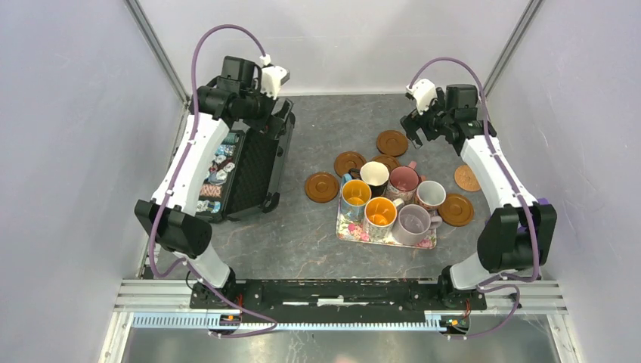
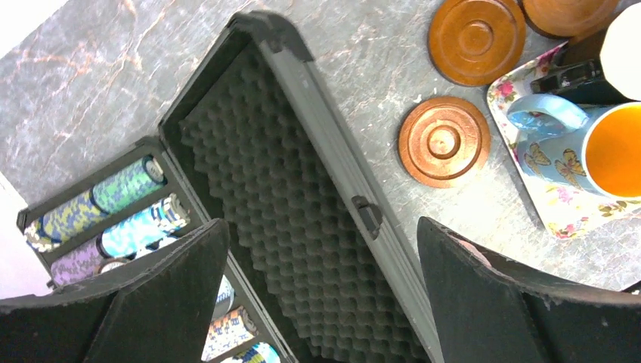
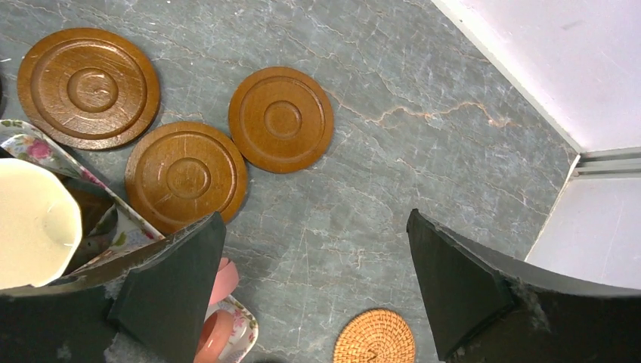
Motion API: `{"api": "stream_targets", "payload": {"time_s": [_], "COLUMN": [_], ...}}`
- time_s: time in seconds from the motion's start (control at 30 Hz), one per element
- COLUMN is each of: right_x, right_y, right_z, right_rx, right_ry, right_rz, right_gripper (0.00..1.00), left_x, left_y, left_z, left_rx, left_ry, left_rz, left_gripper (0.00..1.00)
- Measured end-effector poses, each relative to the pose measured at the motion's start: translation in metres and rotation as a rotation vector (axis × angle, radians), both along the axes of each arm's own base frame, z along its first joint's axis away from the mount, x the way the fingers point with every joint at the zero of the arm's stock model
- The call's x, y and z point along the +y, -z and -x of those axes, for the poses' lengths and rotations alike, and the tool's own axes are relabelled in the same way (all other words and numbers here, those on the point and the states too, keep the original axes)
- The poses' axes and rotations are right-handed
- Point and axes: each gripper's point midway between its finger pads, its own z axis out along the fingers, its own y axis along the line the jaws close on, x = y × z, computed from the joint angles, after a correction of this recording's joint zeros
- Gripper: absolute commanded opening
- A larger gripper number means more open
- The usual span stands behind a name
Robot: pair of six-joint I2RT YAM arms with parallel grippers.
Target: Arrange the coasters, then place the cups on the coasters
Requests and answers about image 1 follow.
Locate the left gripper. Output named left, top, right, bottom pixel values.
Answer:
left=241, top=81, right=294, bottom=140

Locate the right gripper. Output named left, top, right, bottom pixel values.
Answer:
left=400, top=88, right=454, bottom=150

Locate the wooden coaster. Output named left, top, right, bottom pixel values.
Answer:
left=438, top=193, right=475, bottom=227
left=305, top=172, right=339, bottom=203
left=376, top=130, right=409, bottom=157
left=333, top=151, right=367, bottom=177
left=371, top=154, right=401, bottom=172

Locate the cork coaster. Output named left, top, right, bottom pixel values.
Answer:
left=454, top=165, right=482, bottom=192

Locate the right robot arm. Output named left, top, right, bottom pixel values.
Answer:
left=401, top=79, right=557, bottom=309

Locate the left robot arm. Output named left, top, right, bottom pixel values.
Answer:
left=134, top=55, right=292, bottom=309

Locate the pink ghost mug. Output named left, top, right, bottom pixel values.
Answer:
left=383, top=161, right=426, bottom=204

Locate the black mug cream inside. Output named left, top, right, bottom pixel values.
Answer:
left=348, top=161, right=390, bottom=197

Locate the white floral mug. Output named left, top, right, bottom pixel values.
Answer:
left=414, top=181, right=447, bottom=211

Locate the black poker chip case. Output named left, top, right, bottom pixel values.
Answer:
left=172, top=98, right=296, bottom=223

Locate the blue mug yellow inside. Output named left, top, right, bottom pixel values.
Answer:
left=339, top=173, right=372, bottom=223

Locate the floral mug orange inside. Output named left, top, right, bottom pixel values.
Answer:
left=363, top=197, right=405, bottom=242

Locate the lilac mug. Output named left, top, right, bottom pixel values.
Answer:
left=392, top=204, right=443, bottom=246

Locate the floral serving tray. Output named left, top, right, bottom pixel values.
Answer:
left=335, top=203, right=438, bottom=250

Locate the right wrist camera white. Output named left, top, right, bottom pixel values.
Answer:
left=406, top=78, right=437, bottom=115

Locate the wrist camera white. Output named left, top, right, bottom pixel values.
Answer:
left=406, top=78, right=437, bottom=115
left=259, top=54, right=290, bottom=100

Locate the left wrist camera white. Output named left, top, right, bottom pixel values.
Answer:
left=259, top=54, right=290, bottom=100

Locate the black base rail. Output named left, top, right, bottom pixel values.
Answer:
left=221, top=278, right=488, bottom=325

